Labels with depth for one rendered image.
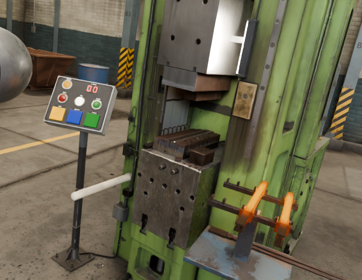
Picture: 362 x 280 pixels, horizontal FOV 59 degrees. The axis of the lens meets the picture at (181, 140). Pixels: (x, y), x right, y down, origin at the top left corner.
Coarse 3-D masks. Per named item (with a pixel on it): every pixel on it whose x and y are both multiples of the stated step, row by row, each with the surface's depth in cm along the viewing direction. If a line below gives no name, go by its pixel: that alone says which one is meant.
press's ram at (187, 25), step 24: (168, 0) 157; (192, 0) 150; (216, 0) 144; (240, 0) 160; (168, 24) 159; (192, 24) 152; (216, 24) 147; (240, 24) 168; (168, 48) 161; (192, 48) 154; (216, 48) 153; (240, 48) 176; (216, 72) 160
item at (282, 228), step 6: (288, 192) 135; (288, 198) 129; (288, 204) 123; (288, 210) 118; (282, 216) 113; (288, 216) 113; (276, 222) 106; (282, 222) 108; (276, 228) 106; (282, 228) 102; (288, 228) 105; (276, 234) 98; (282, 234) 98; (276, 240) 102; (282, 240) 102; (276, 246) 99; (282, 246) 99
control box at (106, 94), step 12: (60, 84) 183; (72, 84) 182; (84, 84) 182; (96, 84) 182; (72, 96) 180; (84, 96) 180; (96, 96) 180; (108, 96) 180; (48, 108) 179; (72, 108) 179; (84, 108) 178; (96, 108) 178; (108, 108) 178; (48, 120) 177; (84, 120) 177; (108, 120) 182; (96, 132) 177
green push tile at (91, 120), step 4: (88, 116) 176; (92, 116) 176; (96, 116) 176; (88, 120) 176; (92, 120) 176; (96, 120) 175; (84, 124) 175; (88, 124) 175; (92, 124) 175; (96, 124) 175
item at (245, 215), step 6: (264, 186) 137; (258, 192) 130; (252, 198) 123; (258, 198) 124; (252, 204) 118; (240, 210) 111; (246, 210) 113; (252, 210) 113; (240, 216) 107; (246, 216) 107; (252, 216) 109; (240, 222) 103; (246, 222) 108; (234, 228) 103; (240, 228) 104
